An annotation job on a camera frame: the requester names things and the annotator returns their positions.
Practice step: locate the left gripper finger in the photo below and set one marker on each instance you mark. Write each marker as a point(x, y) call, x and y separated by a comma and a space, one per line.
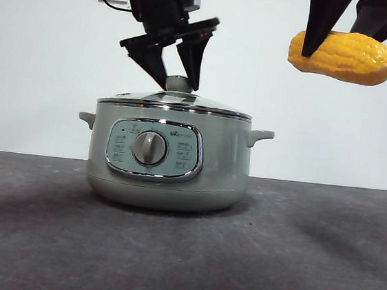
point(193, 58)
point(150, 61)

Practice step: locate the glass lid with green knob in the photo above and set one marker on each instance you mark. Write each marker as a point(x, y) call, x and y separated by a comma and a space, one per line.
point(177, 84)

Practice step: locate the yellow corn cob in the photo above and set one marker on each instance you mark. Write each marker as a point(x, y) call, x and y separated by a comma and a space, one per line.
point(347, 61)

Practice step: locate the pale green electric cooking pot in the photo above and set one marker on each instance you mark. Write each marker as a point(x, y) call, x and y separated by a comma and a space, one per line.
point(219, 161)

